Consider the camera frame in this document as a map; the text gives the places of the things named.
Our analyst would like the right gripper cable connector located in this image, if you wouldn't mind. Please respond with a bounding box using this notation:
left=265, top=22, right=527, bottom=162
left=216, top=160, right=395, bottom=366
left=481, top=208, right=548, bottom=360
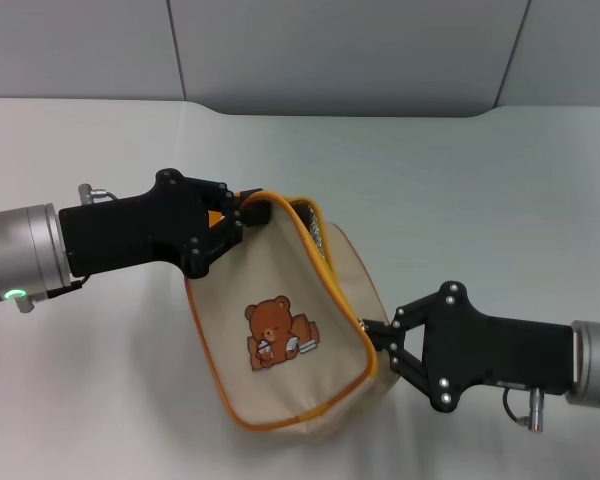
left=501, top=387, right=548, bottom=433

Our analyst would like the gripper cable connector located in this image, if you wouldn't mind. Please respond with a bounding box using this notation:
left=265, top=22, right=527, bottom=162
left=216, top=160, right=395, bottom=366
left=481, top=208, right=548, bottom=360
left=501, top=387, right=548, bottom=433
left=76, top=183, right=121, bottom=207

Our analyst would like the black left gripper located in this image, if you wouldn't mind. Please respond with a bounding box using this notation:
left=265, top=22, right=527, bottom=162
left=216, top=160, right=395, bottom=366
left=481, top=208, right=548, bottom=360
left=58, top=168, right=273, bottom=280

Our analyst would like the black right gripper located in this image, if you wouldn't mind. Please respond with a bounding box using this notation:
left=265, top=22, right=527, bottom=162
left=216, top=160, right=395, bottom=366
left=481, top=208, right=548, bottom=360
left=361, top=280, right=577, bottom=414

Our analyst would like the beige bear print food bag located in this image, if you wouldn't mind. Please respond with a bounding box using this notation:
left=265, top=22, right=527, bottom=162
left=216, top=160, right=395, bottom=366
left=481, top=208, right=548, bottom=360
left=183, top=188, right=402, bottom=446

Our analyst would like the left gripper cable connector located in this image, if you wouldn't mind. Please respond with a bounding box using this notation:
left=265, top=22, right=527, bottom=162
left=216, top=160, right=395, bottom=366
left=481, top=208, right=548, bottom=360
left=76, top=183, right=121, bottom=207

